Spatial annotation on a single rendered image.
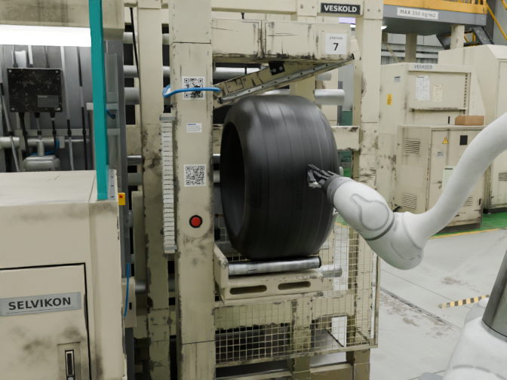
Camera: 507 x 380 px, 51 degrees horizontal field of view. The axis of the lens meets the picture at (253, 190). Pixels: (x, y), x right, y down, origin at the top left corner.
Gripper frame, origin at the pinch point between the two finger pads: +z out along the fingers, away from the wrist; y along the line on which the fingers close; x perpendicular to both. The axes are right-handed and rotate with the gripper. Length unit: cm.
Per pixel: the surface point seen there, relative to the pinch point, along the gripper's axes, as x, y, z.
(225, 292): 44, 25, 8
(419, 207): 149, -280, 360
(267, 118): -14.0, 11.2, 15.0
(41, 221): -6, 73, -48
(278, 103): -17.8, 5.4, 22.7
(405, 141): 79, -275, 399
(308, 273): 40.8, -5.7, 12.0
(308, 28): -43, -17, 58
